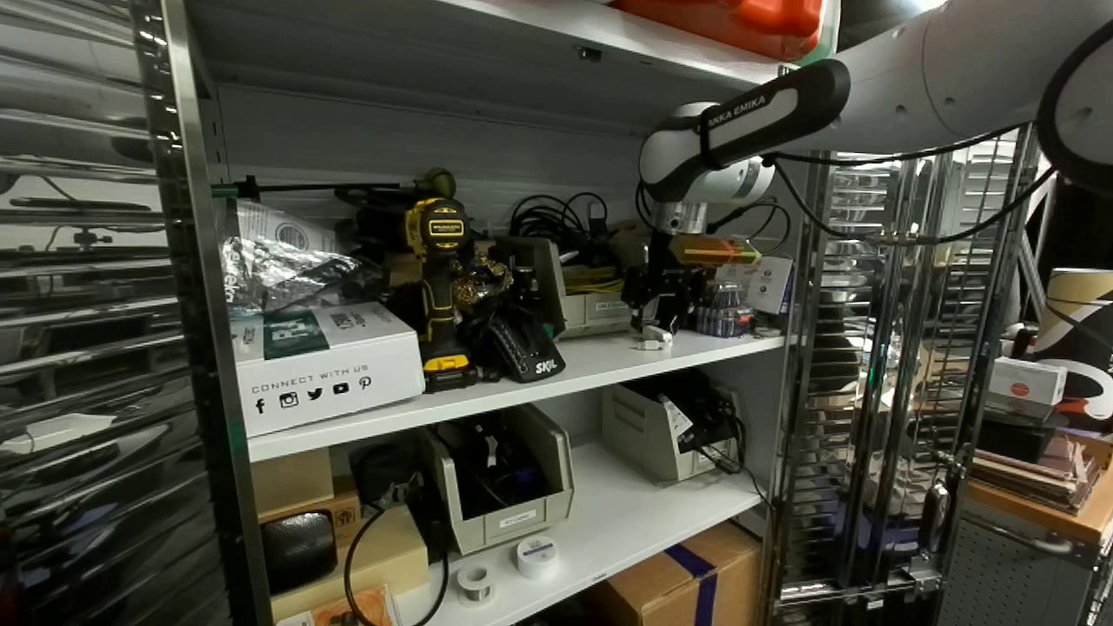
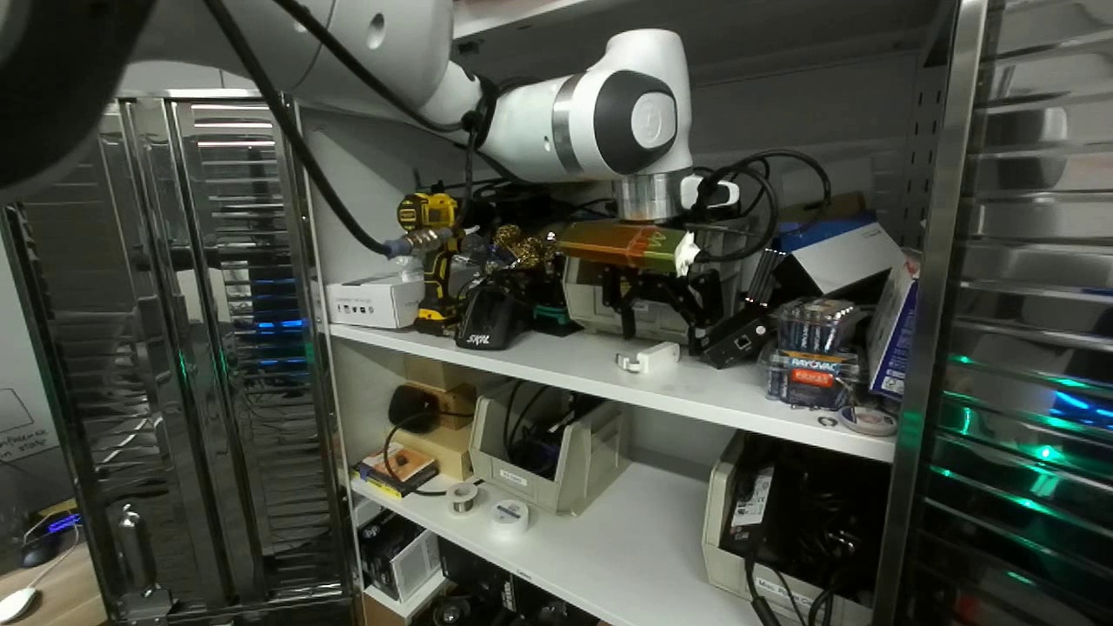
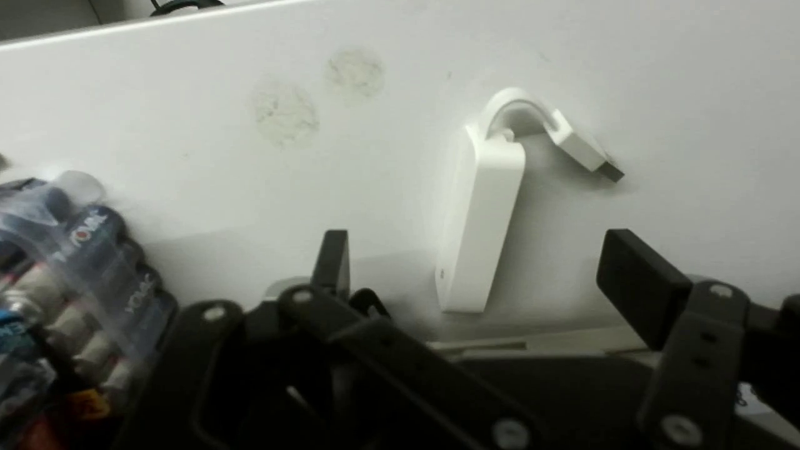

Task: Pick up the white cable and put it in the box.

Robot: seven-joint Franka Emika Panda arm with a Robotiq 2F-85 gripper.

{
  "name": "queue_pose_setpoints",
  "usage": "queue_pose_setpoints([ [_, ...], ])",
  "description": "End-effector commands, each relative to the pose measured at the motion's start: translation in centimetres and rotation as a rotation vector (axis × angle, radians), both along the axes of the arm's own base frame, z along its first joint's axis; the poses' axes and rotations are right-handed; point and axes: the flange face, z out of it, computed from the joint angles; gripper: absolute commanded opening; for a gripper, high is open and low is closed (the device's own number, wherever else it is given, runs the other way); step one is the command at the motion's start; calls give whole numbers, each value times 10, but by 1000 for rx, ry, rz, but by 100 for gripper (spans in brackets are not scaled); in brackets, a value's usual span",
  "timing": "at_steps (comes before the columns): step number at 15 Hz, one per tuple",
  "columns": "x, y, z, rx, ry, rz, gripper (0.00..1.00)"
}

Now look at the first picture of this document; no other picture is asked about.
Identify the small cardboard box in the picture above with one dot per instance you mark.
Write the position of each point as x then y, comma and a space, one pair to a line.
298, 478

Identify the plain cardboard box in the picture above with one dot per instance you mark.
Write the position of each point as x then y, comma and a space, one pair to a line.
400, 552

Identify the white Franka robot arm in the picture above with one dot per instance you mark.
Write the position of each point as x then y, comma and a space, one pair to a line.
926, 81

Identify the black battery charger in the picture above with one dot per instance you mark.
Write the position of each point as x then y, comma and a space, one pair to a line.
524, 348

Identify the orange flat package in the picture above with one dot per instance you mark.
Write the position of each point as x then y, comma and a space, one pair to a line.
348, 611

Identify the white printed retail box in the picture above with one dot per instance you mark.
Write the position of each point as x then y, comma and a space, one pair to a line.
772, 288

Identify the clear plastic bag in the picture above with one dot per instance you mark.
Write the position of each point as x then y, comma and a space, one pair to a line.
279, 273

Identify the white metal shelving unit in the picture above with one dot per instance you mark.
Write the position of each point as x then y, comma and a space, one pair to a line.
524, 386

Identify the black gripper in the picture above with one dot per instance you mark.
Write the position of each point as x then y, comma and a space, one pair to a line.
664, 273

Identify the white box with round print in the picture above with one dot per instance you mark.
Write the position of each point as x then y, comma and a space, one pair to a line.
271, 221

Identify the large beige tape roll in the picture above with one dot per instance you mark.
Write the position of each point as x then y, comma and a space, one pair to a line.
1082, 288

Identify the steel tray rack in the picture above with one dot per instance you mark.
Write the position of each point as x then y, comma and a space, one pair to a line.
93, 348

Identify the black rod tool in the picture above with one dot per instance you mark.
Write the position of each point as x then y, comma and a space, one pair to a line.
301, 186

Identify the small white tape roll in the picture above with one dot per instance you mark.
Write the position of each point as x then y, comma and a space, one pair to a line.
459, 579
537, 569

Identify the cardboard box with blue tape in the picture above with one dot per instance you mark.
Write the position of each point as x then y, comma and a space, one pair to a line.
647, 585

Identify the stack of books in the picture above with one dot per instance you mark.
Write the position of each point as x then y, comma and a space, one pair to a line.
1020, 471

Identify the black power adapter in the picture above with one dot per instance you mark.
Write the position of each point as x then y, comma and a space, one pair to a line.
388, 471

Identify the white box with red print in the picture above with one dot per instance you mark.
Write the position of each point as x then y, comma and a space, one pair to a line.
1028, 384

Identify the orange plastic case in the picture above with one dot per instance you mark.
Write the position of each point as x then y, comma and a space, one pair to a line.
741, 19

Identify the black mesh cabinet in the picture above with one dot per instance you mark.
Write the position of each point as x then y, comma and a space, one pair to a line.
1011, 579

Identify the black round device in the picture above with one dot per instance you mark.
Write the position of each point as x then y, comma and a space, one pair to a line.
301, 544

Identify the wooden desk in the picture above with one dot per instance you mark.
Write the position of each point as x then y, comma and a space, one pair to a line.
1045, 508

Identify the white carton with social icons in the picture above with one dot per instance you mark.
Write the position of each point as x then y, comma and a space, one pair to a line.
335, 384

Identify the grey bin with black parts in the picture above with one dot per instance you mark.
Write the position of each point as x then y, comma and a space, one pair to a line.
509, 527

